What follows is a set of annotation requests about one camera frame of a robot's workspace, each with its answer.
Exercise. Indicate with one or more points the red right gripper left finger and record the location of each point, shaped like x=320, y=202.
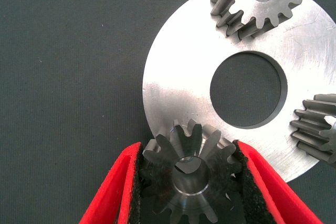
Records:
x=115, y=190

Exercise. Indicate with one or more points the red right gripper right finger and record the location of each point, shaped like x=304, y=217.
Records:
x=275, y=190

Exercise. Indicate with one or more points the dark steel planetary gear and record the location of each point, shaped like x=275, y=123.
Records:
x=189, y=179
x=315, y=132

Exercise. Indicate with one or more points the bright steel planetary gear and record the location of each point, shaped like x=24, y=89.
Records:
x=262, y=3

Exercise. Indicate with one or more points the round metal carrier plate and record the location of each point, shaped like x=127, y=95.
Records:
x=178, y=82

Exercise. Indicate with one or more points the dark grey table cloth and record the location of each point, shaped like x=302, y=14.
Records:
x=65, y=51

